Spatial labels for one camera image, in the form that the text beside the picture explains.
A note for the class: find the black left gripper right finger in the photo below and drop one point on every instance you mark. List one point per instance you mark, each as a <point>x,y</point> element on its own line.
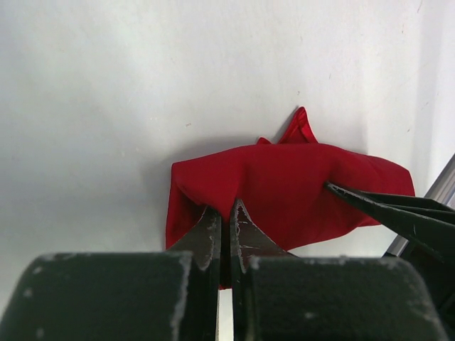
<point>279,296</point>

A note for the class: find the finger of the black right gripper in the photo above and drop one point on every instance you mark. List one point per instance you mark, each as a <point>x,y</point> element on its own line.
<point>436,240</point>
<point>399,210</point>

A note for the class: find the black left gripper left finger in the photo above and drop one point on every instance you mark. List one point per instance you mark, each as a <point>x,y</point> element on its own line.
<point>169,295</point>

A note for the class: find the red cloth napkin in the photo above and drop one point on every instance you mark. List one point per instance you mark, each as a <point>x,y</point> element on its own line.
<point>282,187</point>

